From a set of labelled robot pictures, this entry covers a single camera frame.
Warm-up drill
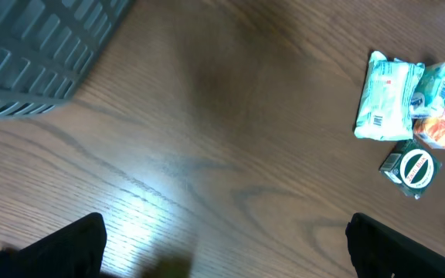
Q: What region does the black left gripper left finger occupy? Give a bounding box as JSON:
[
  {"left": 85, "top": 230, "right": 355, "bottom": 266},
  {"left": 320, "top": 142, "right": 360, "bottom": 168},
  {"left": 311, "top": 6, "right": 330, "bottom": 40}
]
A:
[{"left": 0, "top": 212, "right": 107, "bottom": 278}]

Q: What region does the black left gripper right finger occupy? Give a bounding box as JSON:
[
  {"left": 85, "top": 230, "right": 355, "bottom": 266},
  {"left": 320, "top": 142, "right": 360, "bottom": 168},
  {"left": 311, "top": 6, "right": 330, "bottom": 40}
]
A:
[{"left": 345, "top": 212, "right": 445, "bottom": 278}]

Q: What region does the orange tissue pack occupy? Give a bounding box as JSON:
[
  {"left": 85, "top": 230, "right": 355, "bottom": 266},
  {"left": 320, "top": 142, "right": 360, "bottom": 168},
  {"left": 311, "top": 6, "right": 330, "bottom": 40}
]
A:
[{"left": 413, "top": 108, "right": 445, "bottom": 150}]

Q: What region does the small teal tissue pack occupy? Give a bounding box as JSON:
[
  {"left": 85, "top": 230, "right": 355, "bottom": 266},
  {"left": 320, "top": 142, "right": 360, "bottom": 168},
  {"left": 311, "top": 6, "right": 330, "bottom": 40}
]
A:
[{"left": 409, "top": 62, "right": 445, "bottom": 119}]

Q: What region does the grey plastic mesh basket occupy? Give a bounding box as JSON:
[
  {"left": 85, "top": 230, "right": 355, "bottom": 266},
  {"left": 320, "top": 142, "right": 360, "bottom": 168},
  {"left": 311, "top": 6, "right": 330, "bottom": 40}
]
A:
[{"left": 0, "top": 0, "right": 133, "bottom": 119}]

